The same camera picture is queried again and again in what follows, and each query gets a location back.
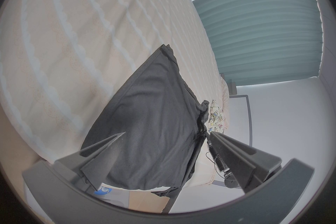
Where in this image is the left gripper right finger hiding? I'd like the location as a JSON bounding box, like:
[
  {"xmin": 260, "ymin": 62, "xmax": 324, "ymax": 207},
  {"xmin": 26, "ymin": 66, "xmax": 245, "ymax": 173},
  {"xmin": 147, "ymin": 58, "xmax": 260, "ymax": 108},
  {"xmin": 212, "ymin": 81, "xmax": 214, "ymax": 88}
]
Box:
[{"xmin": 210, "ymin": 131, "xmax": 283, "ymax": 195}]

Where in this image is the white printed pyjama top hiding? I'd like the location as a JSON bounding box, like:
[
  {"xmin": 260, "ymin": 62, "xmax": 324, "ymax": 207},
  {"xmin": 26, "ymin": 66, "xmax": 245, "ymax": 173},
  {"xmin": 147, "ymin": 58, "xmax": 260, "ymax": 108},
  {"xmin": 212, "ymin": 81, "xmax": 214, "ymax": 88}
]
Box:
[{"xmin": 207, "ymin": 99, "xmax": 225, "ymax": 134}]

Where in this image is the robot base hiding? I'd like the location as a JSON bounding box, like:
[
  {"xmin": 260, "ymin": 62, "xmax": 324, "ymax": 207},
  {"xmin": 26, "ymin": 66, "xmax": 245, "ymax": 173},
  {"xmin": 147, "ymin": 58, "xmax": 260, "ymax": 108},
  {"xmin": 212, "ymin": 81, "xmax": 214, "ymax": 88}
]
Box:
[{"xmin": 92, "ymin": 183, "xmax": 130, "ymax": 210}]

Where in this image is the bed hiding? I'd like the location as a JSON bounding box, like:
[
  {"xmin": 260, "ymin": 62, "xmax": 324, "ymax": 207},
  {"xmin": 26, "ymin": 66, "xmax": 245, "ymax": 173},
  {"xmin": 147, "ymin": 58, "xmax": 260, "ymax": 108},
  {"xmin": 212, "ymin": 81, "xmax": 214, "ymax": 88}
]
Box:
[{"xmin": 0, "ymin": 0, "xmax": 252, "ymax": 214}]

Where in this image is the blue-green curtain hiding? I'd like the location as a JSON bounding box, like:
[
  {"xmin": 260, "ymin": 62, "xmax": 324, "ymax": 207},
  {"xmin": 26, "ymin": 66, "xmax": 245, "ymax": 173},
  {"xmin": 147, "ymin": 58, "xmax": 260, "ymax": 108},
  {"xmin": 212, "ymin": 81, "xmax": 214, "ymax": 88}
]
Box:
[{"xmin": 192, "ymin": 0, "xmax": 323, "ymax": 87}]

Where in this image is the grey bedside table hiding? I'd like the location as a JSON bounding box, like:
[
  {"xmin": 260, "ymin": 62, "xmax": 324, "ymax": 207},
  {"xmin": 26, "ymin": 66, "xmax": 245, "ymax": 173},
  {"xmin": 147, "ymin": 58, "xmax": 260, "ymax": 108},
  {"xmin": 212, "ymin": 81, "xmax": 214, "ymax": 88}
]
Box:
[{"xmin": 220, "ymin": 73, "xmax": 237, "ymax": 96}]

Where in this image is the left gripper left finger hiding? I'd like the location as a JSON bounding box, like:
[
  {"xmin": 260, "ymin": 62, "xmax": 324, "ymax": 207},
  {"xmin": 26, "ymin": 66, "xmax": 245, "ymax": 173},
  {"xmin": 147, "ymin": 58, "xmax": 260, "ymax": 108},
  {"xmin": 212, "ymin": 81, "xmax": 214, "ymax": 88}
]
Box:
[{"xmin": 54, "ymin": 132, "xmax": 126, "ymax": 192}]

